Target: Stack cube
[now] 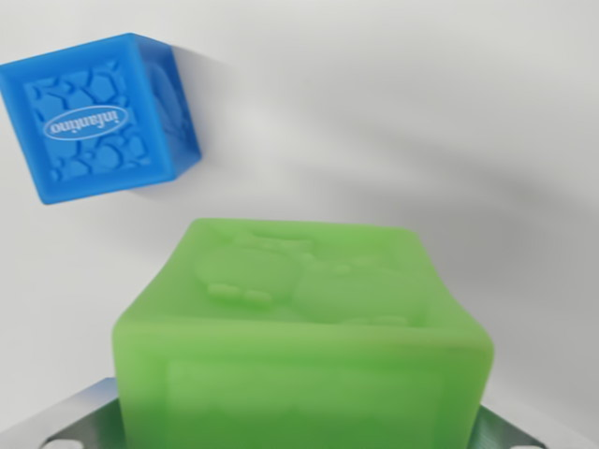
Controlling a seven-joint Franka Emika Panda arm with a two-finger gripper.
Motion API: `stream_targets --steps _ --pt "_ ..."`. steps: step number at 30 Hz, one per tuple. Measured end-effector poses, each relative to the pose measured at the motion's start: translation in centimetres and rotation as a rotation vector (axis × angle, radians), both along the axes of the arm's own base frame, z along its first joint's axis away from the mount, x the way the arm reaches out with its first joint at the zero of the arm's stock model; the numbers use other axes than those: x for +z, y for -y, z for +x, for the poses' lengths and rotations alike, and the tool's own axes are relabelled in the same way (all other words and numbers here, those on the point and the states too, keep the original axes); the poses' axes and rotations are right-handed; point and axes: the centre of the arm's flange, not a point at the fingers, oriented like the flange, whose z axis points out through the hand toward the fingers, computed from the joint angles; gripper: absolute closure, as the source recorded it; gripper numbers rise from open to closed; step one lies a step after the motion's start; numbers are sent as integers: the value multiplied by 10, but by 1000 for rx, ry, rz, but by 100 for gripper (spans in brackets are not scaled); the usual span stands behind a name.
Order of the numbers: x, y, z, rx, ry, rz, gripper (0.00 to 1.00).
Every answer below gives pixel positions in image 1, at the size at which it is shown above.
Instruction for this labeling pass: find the green soft toy cube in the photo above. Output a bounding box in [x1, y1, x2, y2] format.
[110, 217, 495, 449]

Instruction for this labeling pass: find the blue soft toy cube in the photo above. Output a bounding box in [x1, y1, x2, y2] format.
[0, 32, 202, 206]

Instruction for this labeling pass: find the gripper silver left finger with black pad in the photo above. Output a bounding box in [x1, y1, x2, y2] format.
[0, 376, 126, 449]

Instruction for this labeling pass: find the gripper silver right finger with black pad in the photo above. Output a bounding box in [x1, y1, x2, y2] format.
[472, 404, 548, 449]

